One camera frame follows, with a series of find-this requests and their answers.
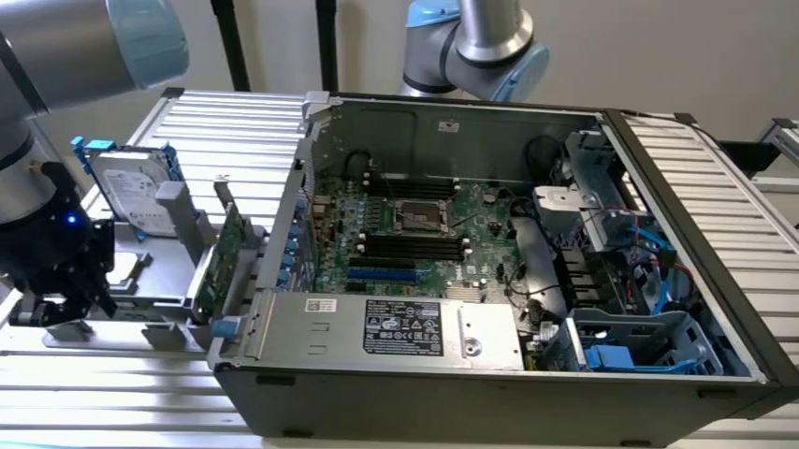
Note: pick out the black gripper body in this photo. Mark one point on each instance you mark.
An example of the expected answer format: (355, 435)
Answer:
(58, 243)

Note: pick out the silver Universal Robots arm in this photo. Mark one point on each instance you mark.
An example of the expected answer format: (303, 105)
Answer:
(62, 51)

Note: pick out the short black expansion slot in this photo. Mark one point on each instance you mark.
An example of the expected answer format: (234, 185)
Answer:
(359, 286)

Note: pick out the long black expansion slot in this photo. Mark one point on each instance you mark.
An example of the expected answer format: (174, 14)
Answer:
(380, 263)

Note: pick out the blue expansion slot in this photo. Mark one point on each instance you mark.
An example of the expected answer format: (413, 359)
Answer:
(381, 274)

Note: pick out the black RAM slot bank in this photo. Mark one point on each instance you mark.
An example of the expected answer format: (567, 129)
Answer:
(412, 186)
(413, 246)

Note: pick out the CPU chip with silver lid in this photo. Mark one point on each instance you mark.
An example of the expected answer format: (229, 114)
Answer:
(124, 269)

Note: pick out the silver hard disk blue caddy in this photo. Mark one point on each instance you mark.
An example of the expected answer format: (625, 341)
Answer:
(133, 187)

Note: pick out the grey parts rack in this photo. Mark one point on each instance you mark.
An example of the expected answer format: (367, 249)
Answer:
(168, 276)

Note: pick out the green graphics card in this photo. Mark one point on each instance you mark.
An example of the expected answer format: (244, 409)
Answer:
(220, 262)

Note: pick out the blue case latch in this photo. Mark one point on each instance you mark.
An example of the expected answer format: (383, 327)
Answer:
(225, 326)

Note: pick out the silver power supply unit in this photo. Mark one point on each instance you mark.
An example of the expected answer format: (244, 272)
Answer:
(336, 332)

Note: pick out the black stand pole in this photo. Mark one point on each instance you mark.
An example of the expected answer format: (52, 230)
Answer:
(232, 42)
(327, 42)

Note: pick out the silver chipset heat sink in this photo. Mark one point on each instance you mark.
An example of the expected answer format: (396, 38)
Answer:
(464, 293)

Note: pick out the green motherboard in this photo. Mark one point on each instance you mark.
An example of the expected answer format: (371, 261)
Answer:
(487, 252)

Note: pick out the black open PC case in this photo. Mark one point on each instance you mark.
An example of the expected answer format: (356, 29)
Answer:
(499, 402)

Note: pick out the grey metal drive cage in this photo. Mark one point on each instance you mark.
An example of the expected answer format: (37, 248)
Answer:
(573, 201)

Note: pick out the blue plastic disk bay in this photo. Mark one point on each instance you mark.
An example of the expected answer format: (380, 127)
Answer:
(648, 337)

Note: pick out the CPU socket with metal frame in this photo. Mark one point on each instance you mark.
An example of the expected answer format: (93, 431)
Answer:
(419, 216)

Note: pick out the black bracket plate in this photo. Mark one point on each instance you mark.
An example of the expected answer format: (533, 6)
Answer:
(745, 155)

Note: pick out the aluminium profile frame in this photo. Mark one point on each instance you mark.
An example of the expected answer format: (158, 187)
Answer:
(780, 140)

